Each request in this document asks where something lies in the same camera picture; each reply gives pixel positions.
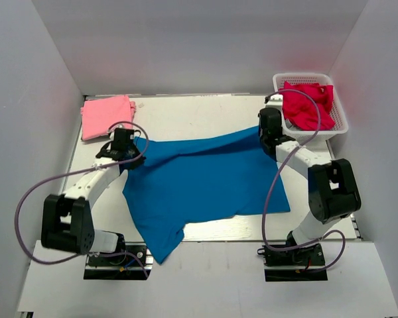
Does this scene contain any blue polo shirt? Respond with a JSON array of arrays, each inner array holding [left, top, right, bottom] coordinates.
[[123, 127, 291, 264]]

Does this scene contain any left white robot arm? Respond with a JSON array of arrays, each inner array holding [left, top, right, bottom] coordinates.
[[41, 145, 145, 255]]

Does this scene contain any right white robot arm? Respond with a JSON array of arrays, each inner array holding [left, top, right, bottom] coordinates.
[[259, 128, 362, 252]]

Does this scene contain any crumpled red t shirt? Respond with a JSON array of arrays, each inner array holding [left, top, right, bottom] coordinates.
[[281, 81, 335, 131]]

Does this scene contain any folded pink t shirt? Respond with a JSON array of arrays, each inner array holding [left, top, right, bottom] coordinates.
[[80, 95, 137, 141]]

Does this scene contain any white plastic basket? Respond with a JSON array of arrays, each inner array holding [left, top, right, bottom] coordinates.
[[273, 73, 348, 142]]

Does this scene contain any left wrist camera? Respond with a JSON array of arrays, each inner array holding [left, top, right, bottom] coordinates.
[[111, 128, 135, 152]]

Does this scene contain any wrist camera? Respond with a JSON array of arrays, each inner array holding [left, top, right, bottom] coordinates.
[[111, 128, 135, 152], [258, 107, 282, 131]]

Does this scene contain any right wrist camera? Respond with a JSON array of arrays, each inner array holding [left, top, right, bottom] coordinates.
[[258, 107, 282, 131]]

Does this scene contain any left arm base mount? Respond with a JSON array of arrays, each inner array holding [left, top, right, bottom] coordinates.
[[84, 242, 154, 281]]

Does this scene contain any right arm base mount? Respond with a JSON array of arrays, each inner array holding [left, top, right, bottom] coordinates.
[[257, 244, 328, 282]]

